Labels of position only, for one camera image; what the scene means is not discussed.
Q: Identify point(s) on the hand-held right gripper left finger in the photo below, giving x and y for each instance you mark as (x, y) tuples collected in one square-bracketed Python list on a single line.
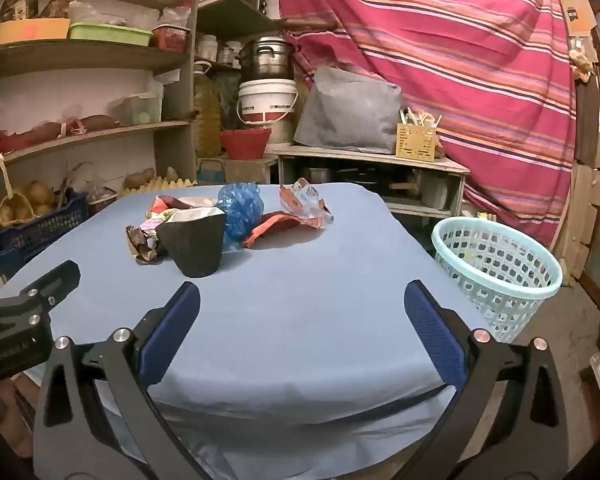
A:
[(172, 330)]

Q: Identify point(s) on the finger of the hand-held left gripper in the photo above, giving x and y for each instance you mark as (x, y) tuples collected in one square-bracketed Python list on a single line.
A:
[(55, 282)]

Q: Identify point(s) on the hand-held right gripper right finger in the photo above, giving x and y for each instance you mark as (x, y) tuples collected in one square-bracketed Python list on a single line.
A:
[(435, 330)]

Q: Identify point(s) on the black paper cup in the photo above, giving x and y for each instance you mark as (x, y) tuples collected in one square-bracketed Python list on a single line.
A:
[(195, 255)]

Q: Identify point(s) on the light blue plastic basket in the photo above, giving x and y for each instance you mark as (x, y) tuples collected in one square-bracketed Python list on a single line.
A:
[(510, 294)]

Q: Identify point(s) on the red cloth pouch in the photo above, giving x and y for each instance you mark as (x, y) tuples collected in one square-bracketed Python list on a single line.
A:
[(167, 205)]

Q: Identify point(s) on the blue plastic bag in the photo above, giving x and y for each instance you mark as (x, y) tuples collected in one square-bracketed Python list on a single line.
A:
[(240, 210)]

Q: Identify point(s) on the blue plastic crate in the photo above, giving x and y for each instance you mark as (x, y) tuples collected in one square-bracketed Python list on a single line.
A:
[(45, 230)]

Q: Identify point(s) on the net bag of potatoes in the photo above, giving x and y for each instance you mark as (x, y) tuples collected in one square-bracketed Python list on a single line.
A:
[(30, 200)]

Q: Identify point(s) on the crumpled beige cloth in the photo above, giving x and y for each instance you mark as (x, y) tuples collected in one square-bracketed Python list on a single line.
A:
[(142, 245)]

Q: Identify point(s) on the large potato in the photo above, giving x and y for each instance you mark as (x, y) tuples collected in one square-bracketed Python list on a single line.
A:
[(140, 178)]

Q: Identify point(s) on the yellow egg tray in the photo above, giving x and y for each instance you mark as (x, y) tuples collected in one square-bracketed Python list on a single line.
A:
[(155, 187)]

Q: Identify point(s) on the white container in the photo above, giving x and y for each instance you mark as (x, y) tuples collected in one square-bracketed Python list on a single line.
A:
[(435, 191)]

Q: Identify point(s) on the orange cloth piece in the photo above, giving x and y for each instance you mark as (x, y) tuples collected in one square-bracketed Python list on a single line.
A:
[(275, 225)]

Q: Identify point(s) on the dark cooking pot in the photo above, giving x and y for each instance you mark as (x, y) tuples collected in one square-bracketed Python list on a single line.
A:
[(370, 180)]

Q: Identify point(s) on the sweet potato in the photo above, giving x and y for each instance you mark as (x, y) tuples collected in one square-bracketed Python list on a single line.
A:
[(95, 123)]

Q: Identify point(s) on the cardboard box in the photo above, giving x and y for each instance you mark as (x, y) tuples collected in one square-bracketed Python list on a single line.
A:
[(245, 170)]

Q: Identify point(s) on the clear orange snack wrapper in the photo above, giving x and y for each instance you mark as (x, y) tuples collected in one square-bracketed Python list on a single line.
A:
[(305, 200)]

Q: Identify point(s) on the small wooden table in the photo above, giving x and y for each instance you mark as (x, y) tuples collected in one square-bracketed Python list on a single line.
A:
[(360, 156)]

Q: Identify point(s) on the clear plastic container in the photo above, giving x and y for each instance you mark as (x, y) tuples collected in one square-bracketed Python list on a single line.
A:
[(135, 110)]

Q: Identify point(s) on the grey metal pot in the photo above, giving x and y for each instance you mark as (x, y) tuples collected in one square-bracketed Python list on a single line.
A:
[(316, 174)]

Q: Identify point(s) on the red plastic basket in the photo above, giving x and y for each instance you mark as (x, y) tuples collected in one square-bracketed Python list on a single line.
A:
[(245, 145)]

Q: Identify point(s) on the white plastic utensils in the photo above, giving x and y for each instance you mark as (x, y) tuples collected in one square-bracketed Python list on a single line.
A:
[(420, 119)]

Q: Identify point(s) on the wooden planks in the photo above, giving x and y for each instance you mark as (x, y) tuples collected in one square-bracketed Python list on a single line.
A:
[(587, 180)]

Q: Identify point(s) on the large yellow oil bottle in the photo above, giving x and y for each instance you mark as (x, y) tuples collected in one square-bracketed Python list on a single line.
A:
[(207, 110)]

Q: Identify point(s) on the wooden shelf unit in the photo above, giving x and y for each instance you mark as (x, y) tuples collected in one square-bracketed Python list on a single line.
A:
[(80, 55)]

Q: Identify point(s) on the grey fabric bag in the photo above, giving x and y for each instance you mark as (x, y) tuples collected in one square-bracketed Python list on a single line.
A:
[(350, 110)]

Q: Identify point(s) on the orange plastic box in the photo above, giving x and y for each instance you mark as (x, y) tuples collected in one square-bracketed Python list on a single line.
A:
[(30, 31)]

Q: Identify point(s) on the white plastic bucket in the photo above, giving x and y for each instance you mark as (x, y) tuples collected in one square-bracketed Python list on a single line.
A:
[(267, 95)]

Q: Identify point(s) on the green plastic tray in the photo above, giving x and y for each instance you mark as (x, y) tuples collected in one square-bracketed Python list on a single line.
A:
[(110, 35)]

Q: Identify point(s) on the small red basket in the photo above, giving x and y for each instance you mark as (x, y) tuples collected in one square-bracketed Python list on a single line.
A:
[(171, 39)]

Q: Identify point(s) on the red striped cloth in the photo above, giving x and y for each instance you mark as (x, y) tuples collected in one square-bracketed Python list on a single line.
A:
[(455, 60)]

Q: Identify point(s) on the glass jar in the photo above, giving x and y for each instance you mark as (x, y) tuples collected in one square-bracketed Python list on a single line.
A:
[(207, 47)]

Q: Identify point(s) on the steel pot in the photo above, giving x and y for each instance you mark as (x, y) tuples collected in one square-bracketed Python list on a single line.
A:
[(267, 62)]

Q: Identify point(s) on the cardboard sheet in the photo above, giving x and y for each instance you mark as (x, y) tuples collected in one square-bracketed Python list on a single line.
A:
[(575, 5)]

